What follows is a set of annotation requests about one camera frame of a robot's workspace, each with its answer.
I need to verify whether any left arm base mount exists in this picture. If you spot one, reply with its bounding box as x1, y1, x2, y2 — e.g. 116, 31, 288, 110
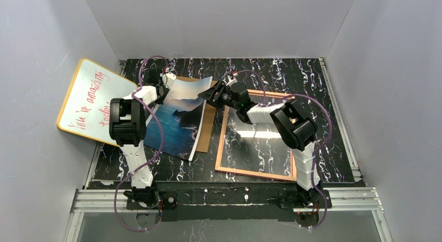
123, 188, 177, 210

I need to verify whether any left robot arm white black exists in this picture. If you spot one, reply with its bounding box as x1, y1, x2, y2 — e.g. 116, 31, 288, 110
109, 70, 176, 189

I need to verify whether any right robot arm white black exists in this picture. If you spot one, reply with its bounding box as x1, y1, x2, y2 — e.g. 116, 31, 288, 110
198, 81, 322, 193

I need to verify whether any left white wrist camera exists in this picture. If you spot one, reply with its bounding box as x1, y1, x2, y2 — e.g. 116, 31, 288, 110
162, 72, 177, 90

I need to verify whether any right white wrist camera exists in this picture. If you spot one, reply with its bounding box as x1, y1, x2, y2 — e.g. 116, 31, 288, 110
226, 72, 238, 87

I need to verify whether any pink wooden picture frame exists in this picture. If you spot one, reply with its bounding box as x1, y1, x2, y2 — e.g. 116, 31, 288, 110
214, 89, 298, 183

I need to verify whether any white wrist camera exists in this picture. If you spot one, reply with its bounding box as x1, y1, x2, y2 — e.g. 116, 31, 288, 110
226, 72, 238, 87
162, 72, 177, 90

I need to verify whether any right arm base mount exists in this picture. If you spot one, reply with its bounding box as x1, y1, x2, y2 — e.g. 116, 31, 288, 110
276, 188, 333, 226

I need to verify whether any yellow-framed whiteboard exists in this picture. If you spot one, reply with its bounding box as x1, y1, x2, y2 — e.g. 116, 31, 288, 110
57, 58, 137, 146

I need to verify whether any brown backing board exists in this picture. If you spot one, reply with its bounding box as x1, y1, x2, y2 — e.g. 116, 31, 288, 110
173, 76, 216, 161

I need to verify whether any seascape photo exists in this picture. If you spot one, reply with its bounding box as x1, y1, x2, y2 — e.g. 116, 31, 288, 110
152, 77, 212, 161

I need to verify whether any aluminium rail front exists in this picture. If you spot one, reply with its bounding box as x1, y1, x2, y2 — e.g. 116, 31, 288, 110
65, 183, 392, 241

